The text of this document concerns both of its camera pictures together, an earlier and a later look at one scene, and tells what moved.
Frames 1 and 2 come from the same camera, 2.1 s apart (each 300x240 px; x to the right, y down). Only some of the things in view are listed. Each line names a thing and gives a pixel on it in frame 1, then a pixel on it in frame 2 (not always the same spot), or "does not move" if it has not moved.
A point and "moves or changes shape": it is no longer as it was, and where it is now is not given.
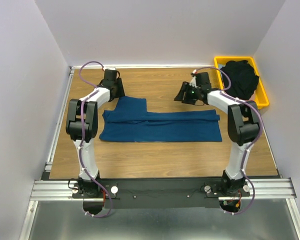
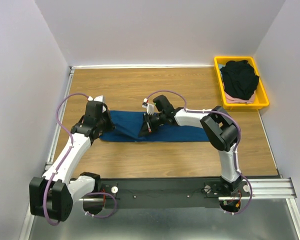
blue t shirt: (129, 121) moves or changes shape
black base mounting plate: (164, 193) does not move
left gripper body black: (114, 86) to (105, 122)
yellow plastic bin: (260, 96) does not move
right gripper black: (185, 87) to (147, 121)
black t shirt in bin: (243, 78) does not move
